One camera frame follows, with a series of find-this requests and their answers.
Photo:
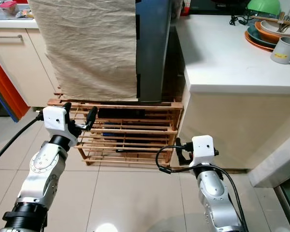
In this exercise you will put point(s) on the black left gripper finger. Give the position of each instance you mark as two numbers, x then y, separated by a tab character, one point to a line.
92	117
66	107

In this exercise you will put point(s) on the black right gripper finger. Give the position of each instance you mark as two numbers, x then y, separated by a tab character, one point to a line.
179	147

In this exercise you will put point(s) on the plastic food bag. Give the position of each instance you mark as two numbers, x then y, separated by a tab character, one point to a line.
25	13

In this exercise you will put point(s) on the clear container with pink lid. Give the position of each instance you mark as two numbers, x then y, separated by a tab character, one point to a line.
7	9

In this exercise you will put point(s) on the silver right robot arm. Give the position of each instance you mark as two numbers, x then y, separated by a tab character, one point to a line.
212	193

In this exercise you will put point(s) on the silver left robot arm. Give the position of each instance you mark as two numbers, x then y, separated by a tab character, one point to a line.
41	169

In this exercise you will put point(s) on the grey mini fridge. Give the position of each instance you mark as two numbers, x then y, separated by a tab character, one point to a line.
152	48

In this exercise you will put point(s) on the white kitchen island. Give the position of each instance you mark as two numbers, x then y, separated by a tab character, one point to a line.
222	125

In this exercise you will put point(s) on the wooden slatted rack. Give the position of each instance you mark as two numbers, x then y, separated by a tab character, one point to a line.
154	106

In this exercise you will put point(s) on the beige kitchen cabinet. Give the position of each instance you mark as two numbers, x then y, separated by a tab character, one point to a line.
19	67

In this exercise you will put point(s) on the beige linen cloth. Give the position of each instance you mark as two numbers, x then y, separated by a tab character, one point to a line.
87	48

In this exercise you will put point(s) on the orange flat board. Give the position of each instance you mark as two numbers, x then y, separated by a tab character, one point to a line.
7	87

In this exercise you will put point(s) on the blue flat board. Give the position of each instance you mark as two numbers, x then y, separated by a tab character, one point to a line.
4	109

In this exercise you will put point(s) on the orange plate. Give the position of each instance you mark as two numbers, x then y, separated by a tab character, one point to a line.
253	44

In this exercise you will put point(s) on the dark teal plate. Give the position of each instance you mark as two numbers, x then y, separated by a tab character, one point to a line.
255	35

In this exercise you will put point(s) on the grey mug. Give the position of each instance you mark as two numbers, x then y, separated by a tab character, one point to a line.
284	50

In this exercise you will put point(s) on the orange bowl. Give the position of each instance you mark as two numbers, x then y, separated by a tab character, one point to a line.
263	33

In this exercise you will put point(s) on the black countertop appliance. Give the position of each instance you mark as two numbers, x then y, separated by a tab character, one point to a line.
217	5

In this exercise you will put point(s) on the white bowl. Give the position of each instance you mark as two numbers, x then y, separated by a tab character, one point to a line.
273	28

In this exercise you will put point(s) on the green bowl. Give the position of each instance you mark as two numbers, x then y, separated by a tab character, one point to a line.
263	6

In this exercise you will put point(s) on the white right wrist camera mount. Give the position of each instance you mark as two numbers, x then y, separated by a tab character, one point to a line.
203	149

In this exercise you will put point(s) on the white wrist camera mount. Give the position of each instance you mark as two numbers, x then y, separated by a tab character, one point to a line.
203	149
55	121

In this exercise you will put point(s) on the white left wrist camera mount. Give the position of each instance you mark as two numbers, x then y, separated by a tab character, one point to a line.
55	121

